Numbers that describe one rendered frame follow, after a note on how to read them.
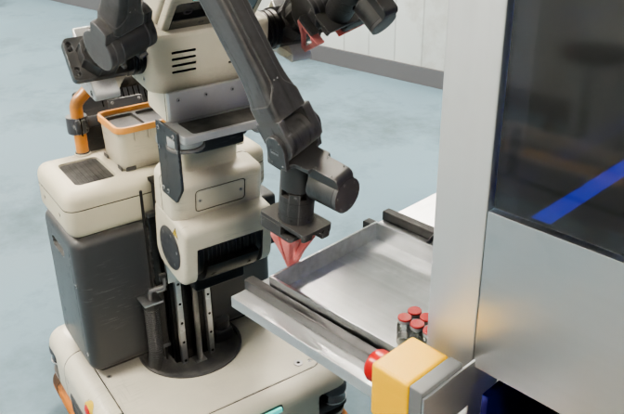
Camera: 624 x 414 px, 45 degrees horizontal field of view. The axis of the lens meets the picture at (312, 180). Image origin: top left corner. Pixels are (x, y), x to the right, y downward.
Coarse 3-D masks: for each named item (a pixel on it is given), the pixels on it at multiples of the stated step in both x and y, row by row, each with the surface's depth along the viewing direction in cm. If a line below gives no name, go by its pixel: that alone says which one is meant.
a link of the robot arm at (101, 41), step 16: (112, 0) 120; (128, 0) 119; (112, 16) 122; (128, 16) 122; (144, 16) 128; (96, 32) 125; (112, 32) 124; (96, 48) 128; (112, 48) 126; (112, 64) 127
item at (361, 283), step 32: (320, 256) 127; (352, 256) 131; (384, 256) 131; (416, 256) 131; (288, 288) 117; (320, 288) 123; (352, 288) 122; (384, 288) 122; (416, 288) 122; (352, 320) 114; (384, 320) 114
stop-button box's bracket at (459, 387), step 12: (468, 372) 83; (444, 384) 80; (456, 384) 82; (468, 384) 84; (432, 396) 79; (444, 396) 80; (456, 396) 83; (468, 396) 85; (432, 408) 79; (444, 408) 81; (456, 408) 83
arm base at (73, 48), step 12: (72, 48) 139; (84, 48) 135; (72, 60) 138; (84, 60) 136; (72, 72) 137; (84, 72) 138; (96, 72) 138; (108, 72) 139; (120, 72) 141; (132, 72) 143
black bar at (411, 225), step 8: (384, 216) 143; (392, 216) 142; (400, 216) 141; (408, 216) 141; (400, 224) 141; (408, 224) 139; (416, 224) 138; (424, 224) 138; (416, 232) 138; (424, 232) 137; (432, 232) 135
